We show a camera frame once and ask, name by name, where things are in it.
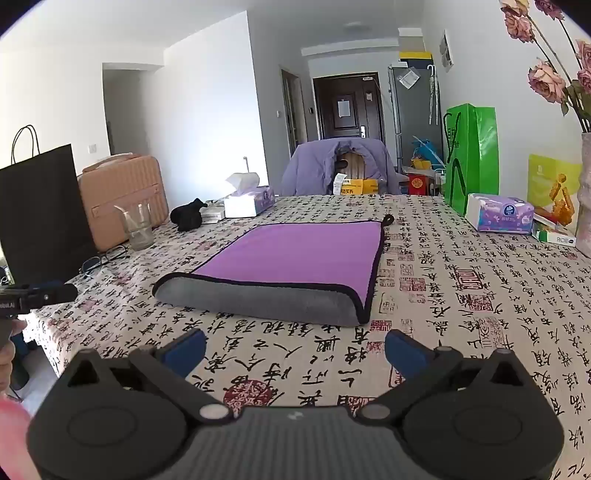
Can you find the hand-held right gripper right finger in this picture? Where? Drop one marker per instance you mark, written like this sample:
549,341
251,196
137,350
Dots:
406,354

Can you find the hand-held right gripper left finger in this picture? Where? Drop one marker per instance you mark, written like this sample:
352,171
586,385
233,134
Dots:
184,353

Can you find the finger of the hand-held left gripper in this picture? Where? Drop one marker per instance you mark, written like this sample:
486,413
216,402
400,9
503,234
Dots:
53,293

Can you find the purple and grey towel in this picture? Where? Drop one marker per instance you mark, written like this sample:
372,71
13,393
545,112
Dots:
300,249

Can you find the person's left hand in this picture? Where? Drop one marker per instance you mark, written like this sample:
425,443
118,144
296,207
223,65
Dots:
5,369

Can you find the black eyeglasses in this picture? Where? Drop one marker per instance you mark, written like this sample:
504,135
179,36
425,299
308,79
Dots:
87,266

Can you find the black paper bag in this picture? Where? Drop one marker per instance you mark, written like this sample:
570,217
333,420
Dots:
41,207

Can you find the glass beaker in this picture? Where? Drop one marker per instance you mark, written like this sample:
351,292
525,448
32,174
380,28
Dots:
138,233

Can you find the pink suitcase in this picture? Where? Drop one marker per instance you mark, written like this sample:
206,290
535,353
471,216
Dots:
115,189

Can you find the small black cloth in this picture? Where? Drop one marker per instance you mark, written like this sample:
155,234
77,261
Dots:
187,217

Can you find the small flat white box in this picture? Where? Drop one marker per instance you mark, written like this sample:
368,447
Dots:
213,216

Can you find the pink clothing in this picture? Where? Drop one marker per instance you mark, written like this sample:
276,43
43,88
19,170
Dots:
16,438

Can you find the white and purple tissue box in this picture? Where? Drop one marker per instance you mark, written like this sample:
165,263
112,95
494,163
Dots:
249,203

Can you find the purple tissue pack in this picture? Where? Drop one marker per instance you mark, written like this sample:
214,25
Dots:
501,214

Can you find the red box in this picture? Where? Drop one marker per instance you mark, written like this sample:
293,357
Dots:
421,184

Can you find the yellow cardboard box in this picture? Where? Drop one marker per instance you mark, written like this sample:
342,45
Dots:
364,187

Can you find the green and white box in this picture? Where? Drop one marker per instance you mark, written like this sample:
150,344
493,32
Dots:
554,236

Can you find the wooden chair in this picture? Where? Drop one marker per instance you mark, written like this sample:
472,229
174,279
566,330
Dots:
355,166

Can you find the blue plastic item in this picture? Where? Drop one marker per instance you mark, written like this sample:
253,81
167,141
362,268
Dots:
427,150

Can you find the green shopping bag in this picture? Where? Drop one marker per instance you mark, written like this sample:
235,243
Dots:
471,157

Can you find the purple jacket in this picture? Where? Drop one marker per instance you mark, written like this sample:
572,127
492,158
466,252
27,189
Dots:
309,166

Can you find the yellow-green gift bag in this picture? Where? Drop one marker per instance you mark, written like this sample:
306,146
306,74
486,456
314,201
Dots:
549,184

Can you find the grey refrigerator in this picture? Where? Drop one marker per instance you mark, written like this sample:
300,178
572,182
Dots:
415,115

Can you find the hanging clear umbrella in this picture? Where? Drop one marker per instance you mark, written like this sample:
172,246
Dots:
432,92

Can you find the dark brown door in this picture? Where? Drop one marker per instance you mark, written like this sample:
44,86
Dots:
351,92

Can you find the pink artificial flowers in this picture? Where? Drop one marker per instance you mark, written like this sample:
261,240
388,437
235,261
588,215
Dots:
547,81

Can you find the yellow and blue box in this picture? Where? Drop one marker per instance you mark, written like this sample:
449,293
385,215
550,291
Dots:
411,46

